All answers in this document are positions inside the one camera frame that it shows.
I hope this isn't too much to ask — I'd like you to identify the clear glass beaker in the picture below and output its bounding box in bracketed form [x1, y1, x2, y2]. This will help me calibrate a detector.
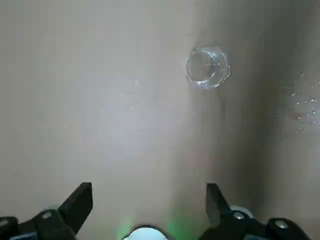
[185, 45, 233, 90]

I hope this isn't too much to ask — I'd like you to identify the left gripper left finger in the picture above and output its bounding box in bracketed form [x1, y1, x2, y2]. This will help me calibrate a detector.
[0, 182, 94, 240]

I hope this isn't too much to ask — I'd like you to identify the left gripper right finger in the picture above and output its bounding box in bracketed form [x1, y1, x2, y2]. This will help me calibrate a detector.
[199, 183, 312, 240]

